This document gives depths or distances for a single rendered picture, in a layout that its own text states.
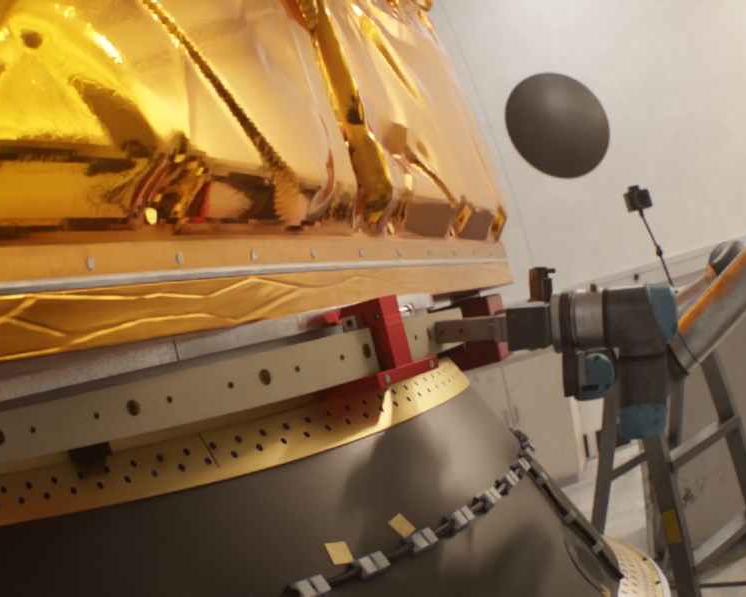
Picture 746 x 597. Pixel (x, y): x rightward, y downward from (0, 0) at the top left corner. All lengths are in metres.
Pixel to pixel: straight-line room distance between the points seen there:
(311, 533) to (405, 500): 0.14
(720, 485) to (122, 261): 4.07
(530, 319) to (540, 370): 6.87
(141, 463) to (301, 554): 0.17
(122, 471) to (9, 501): 0.14
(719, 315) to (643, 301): 0.17
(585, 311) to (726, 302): 0.25
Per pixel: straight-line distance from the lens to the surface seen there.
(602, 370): 1.55
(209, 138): 0.85
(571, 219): 8.47
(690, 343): 1.22
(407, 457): 1.04
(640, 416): 1.12
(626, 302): 1.11
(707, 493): 4.60
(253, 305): 0.96
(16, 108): 0.62
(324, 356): 0.95
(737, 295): 1.21
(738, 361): 4.48
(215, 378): 0.86
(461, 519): 1.01
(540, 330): 1.09
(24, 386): 0.84
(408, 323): 1.11
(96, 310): 0.72
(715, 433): 2.30
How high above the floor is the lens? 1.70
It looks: 2 degrees up
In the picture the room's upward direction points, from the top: 14 degrees counter-clockwise
